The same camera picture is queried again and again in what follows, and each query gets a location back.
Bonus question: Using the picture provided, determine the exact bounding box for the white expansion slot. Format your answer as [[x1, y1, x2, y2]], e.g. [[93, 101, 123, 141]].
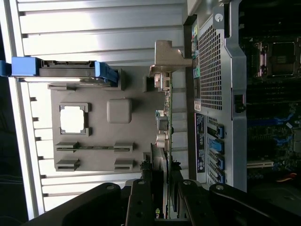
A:
[[246, 159, 275, 169]]

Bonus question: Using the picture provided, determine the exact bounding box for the grey parts rack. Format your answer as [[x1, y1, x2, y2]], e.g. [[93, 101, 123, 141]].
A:
[[47, 67, 172, 174]]

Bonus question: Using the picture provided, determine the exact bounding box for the silver CPU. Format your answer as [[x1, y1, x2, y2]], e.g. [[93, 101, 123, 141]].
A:
[[60, 105, 86, 134]]

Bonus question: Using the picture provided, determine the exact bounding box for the blue expansion slot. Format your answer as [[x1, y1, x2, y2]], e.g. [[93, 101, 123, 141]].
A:
[[246, 113, 294, 127]]

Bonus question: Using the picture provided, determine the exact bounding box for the green motherboard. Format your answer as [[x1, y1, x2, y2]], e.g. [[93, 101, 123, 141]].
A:
[[239, 21, 301, 189]]

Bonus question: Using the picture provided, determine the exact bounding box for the open black PC case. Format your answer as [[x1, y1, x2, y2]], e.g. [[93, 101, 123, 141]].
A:
[[183, 0, 301, 196]]

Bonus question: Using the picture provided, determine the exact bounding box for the silver hard disk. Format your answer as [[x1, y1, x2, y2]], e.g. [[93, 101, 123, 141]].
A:
[[39, 60, 105, 83]]

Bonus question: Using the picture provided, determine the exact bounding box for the CPU socket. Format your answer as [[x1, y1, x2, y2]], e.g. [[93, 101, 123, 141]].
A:
[[255, 41, 301, 78]]

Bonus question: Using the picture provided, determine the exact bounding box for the hard drive in blue caddy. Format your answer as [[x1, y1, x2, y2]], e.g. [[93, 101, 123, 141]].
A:
[[0, 56, 118, 83]]

